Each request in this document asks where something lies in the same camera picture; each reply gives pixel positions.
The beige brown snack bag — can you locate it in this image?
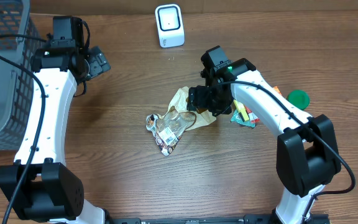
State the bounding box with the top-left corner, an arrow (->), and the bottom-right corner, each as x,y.
145,86 -> 216,156

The green lid jar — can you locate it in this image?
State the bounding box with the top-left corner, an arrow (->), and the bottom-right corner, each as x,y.
286,90 -> 310,110

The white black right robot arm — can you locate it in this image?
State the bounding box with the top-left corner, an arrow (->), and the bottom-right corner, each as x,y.
187,46 -> 341,223

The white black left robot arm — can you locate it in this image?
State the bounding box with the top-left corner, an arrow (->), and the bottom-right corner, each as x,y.
0,16 -> 112,223

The orange tissue packet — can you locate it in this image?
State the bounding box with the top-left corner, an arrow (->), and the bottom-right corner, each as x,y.
273,86 -> 282,96

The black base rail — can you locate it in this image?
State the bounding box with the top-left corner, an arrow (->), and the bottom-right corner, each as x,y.
111,214 -> 278,224

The red snack stick packet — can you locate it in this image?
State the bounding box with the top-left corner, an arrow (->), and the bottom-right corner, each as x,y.
245,107 -> 260,124

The grey plastic mesh basket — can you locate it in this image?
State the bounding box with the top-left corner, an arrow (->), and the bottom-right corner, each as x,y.
0,0 -> 43,151

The yellow glue stick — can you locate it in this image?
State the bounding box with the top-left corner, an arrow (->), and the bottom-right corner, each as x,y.
234,100 -> 249,122

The teal wet wipes packet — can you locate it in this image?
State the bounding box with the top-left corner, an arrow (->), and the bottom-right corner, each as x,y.
231,110 -> 256,128

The white barcode scanner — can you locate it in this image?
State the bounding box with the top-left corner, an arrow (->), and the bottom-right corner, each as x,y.
155,4 -> 185,49

